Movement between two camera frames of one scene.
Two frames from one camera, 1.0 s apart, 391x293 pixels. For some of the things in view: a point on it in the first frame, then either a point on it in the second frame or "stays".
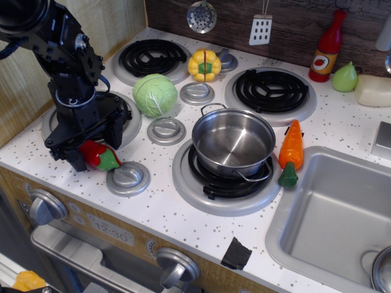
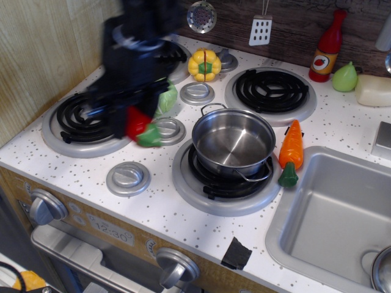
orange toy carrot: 291,155 stays
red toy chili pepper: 99,155 → 142,129
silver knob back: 229,63 stays
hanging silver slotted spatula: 261,30 stays
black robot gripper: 82,115 → 131,64
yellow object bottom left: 29,280 stays
